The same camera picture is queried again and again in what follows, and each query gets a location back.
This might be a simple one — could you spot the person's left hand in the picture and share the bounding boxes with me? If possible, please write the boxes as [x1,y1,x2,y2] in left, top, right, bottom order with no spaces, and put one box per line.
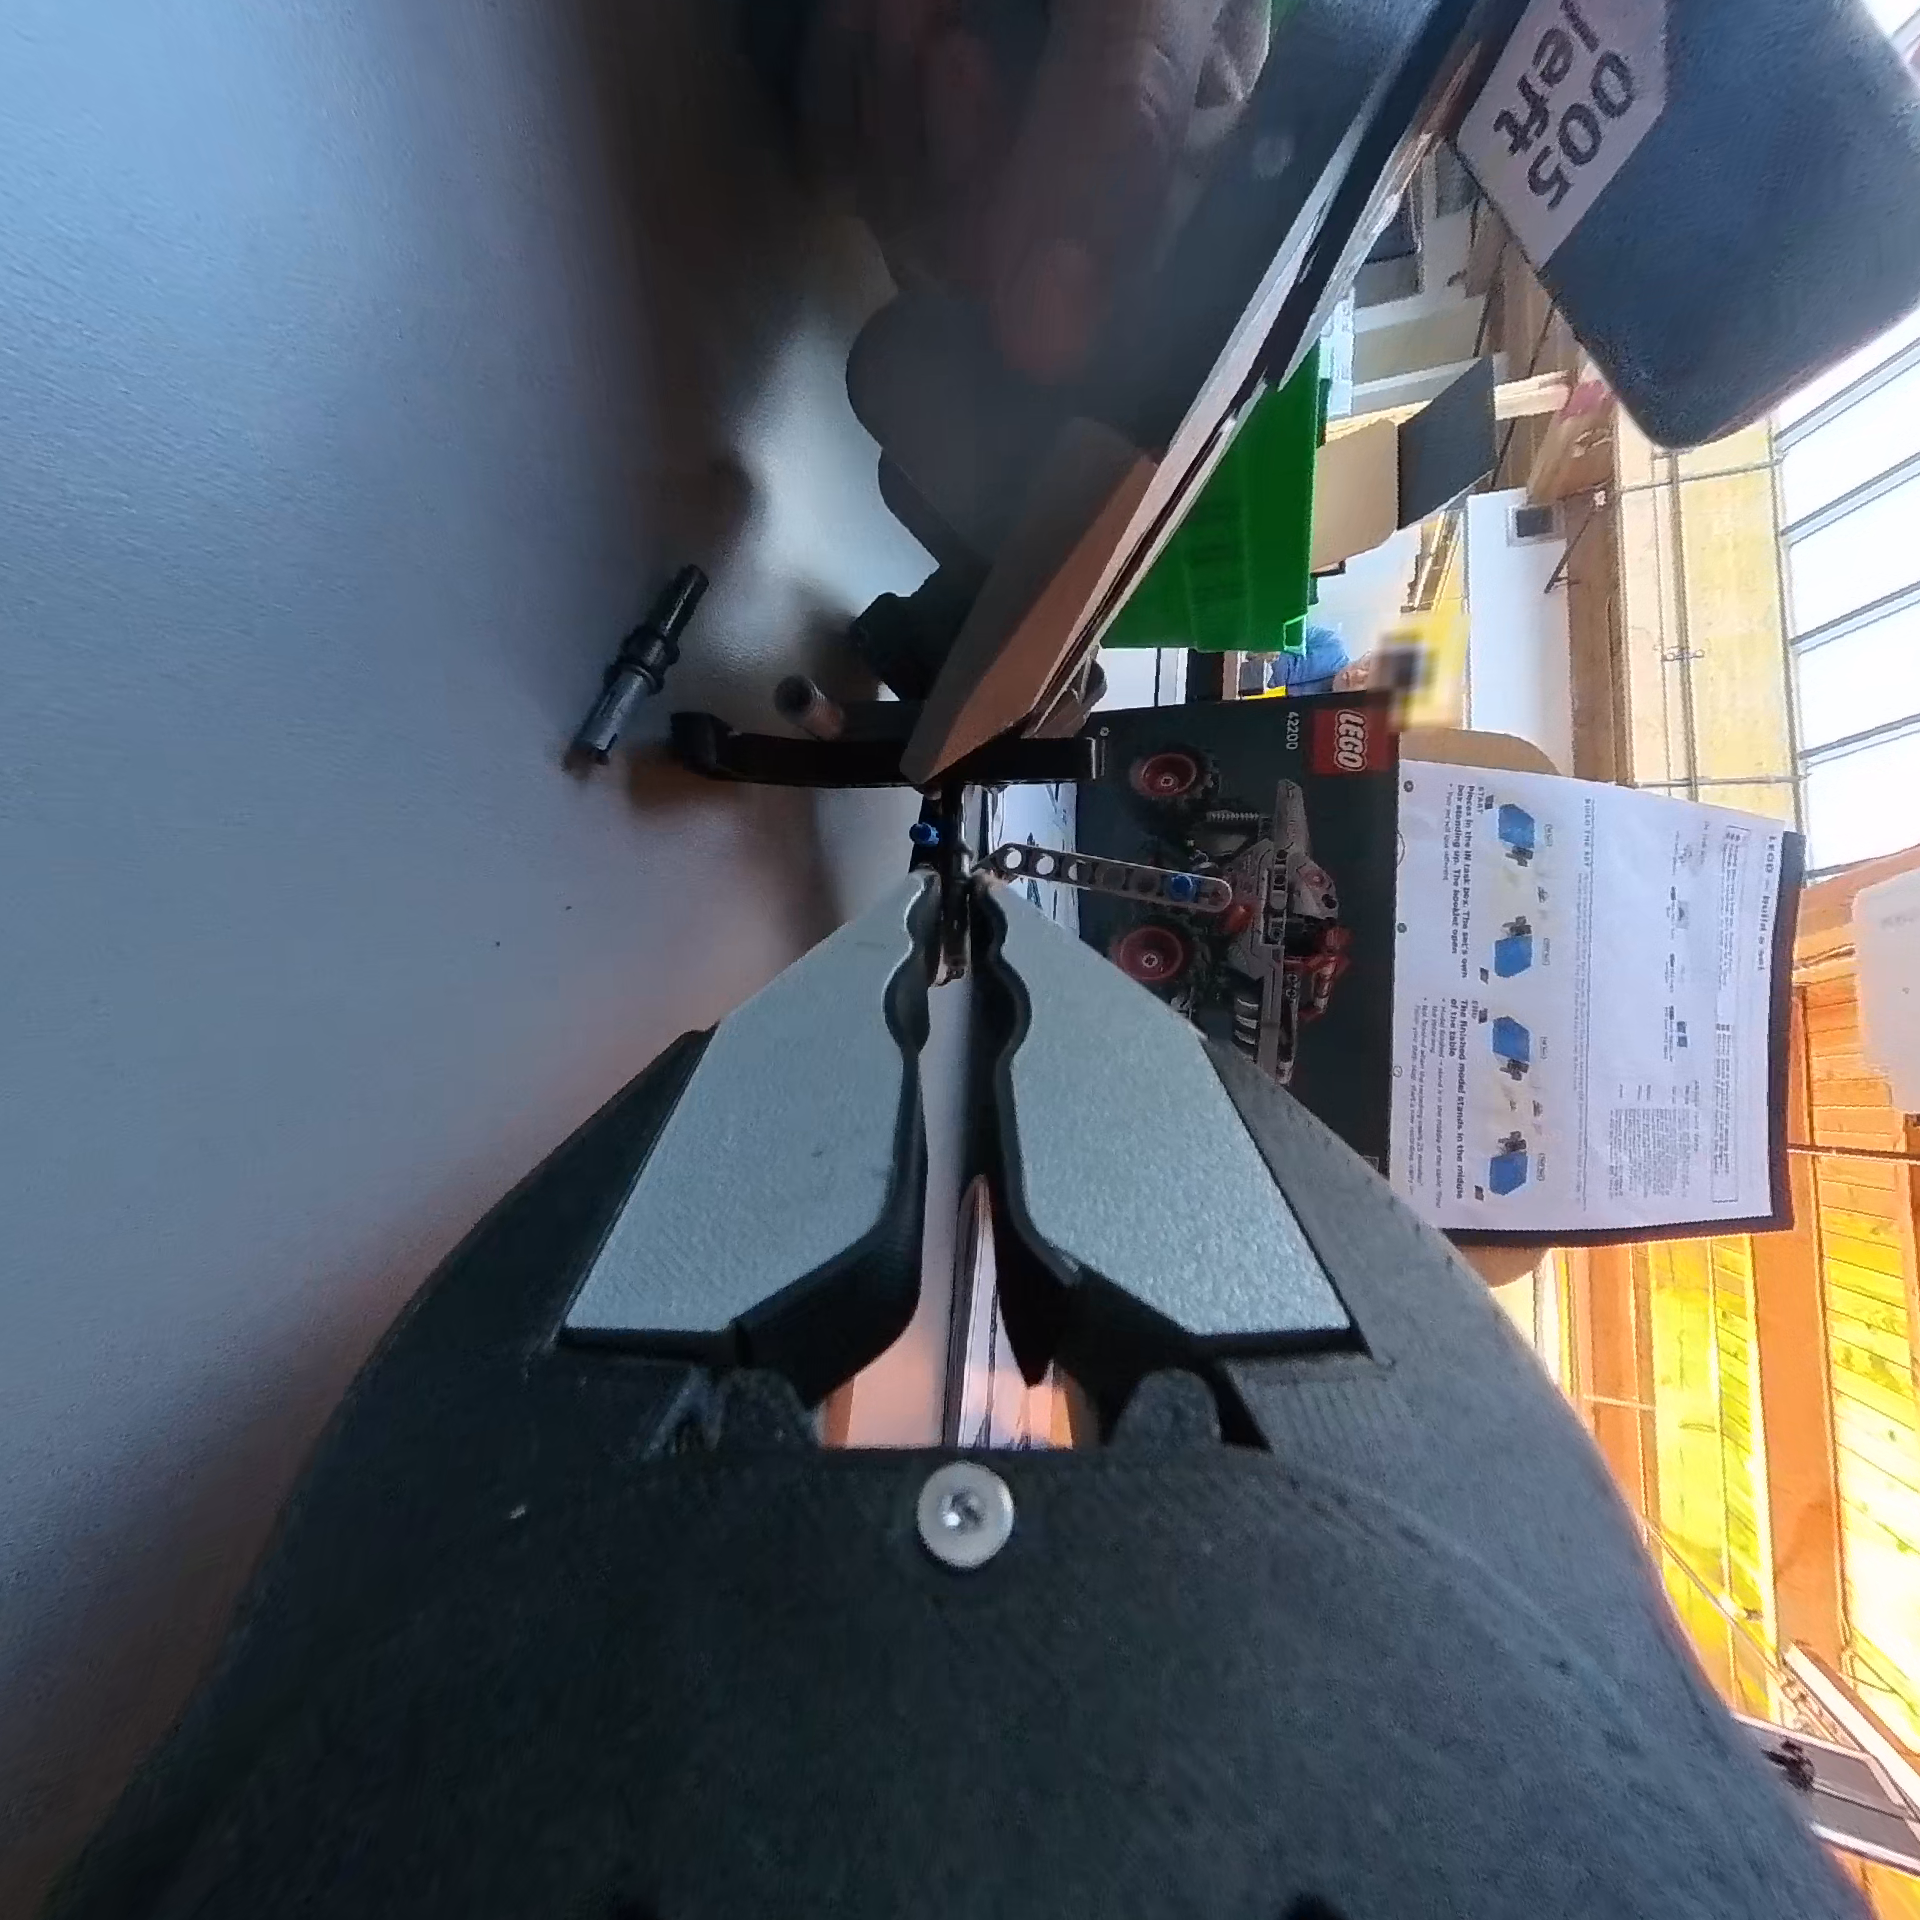
[961,0,1281,410]

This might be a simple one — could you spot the green plastic bin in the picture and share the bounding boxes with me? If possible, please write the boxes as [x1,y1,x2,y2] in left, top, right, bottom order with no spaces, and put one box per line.
[1100,342,1333,655]

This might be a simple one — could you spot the cardboard box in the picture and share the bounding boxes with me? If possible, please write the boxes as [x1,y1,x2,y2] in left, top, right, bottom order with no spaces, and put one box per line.
[1311,373,1501,575]

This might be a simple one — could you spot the black lego beam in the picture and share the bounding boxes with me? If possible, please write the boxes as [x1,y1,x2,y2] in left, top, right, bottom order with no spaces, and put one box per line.
[668,711,1093,794]

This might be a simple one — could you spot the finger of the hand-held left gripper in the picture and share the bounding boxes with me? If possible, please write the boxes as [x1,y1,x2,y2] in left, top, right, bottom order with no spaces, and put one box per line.
[1036,300,1340,747]
[901,442,1203,794]

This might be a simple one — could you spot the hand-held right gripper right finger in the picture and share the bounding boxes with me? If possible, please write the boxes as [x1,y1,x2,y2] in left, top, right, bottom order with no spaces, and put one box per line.
[972,882,1355,1386]

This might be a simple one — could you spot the printed paper sheet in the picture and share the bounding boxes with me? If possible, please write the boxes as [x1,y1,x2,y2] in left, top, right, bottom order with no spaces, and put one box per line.
[1384,754,1796,1242]

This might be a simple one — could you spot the black lego pin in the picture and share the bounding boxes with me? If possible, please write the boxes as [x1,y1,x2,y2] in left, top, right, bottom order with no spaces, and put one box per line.
[905,795,977,987]
[568,565,711,771]

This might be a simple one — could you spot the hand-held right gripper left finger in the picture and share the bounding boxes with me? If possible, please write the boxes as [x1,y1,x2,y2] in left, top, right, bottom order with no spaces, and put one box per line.
[561,871,943,1409]

